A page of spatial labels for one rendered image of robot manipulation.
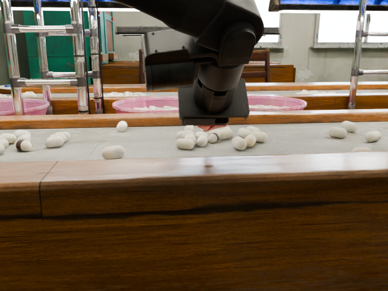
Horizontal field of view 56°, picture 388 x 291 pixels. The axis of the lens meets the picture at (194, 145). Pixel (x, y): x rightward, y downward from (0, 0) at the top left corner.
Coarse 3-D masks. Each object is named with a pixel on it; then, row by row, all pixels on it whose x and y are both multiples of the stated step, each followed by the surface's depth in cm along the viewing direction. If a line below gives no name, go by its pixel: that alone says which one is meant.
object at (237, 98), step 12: (240, 84) 55; (180, 96) 53; (192, 96) 53; (204, 96) 49; (216, 96) 48; (228, 96) 49; (240, 96) 54; (180, 108) 52; (192, 108) 52; (204, 108) 52; (216, 108) 51; (228, 108) 53; (240, 108) 53
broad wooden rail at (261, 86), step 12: (108, 84) 158; (120, 84) 158; (132, 84) 158; (144, 84) 158; (252, 84) 158; (264, 84) 158; (276, 84) 158; (288, 84) 158; (300, 84) 158; (312, 84) 158; (324, 84) 158; (336, 84) 158; (348, 84) 159; (360, 84) 159; (372, 84) 160; (384, 84) 160
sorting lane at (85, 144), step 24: (72, 144) 70; (96, 144) 70; (120, 144) 70; (144, 144) 70; (168, 144) 70; (216, 144) 70; (264, 144) 70; (288, 144) 70; (312, 144) 70; (336, 144) 70; (360, 144) 70; (384, 144) 70
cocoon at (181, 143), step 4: (180, 140) 66; (184, 140) 66; (188, 140) 66; (192, 140) 66; (176, 144) 66; (180, 144) 66; (184, 144) 66; (188, 144) 65; (192, 144) 66; (180, 148) 67; (184, 148) 66; (188, 148) 66
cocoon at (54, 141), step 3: (48, 138) 67; (51, 138) 67; (54, 138) 67; (57, 138) 68; (60, 138) 68; (45, 141) 67; (48, 141) 67; (51, 141) 67; (54, 141) 67; (57, 141) 67; (60, 141) 68; (63, 141) 68; (48, 144) 67; (51, 144) 67; (54, 144) 67; (57, 144) 68; (60, 144) 68; (51, 147) 68
